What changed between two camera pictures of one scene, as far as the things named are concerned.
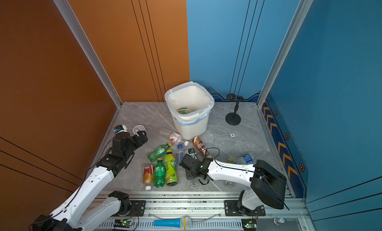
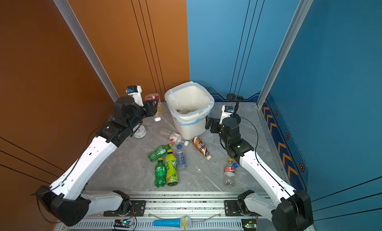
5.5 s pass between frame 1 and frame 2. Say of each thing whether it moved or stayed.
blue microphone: stayed
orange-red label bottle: moved
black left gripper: moved
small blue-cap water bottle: stayed
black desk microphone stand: stayed
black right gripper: moved
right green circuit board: stayed
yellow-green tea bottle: stayed
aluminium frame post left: stayed
